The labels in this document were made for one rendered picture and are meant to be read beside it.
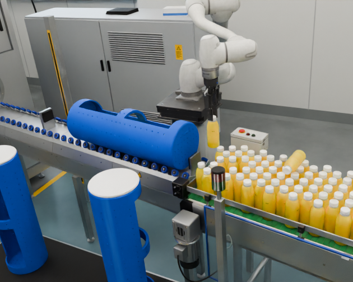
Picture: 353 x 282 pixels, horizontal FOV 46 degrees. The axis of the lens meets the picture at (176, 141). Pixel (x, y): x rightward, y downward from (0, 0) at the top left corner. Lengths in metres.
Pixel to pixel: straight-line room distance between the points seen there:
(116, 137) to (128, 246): 0.66
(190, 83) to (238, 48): 0.93
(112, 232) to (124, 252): 0.15
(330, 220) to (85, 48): 3.40
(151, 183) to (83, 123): 0.60
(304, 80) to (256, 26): 0.84
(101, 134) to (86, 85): 2.30
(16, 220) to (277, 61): 3.42
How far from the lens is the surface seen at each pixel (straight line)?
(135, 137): 2.45
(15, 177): 2.83
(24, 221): 2.99
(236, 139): 2.50
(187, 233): 2.22
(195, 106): 2.91
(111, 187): 2.23
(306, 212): 2.05
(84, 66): 4.81
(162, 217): 3.65
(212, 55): 2.08
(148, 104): 4.46
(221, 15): 2.61
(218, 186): 1.87
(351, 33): 4.87
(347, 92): 5.06
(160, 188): 2.51
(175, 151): 2.33
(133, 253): 2.41
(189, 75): 2.95
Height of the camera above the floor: 2.24
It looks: 28 degrees down
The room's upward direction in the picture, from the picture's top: 5 degrees counter-clockwise
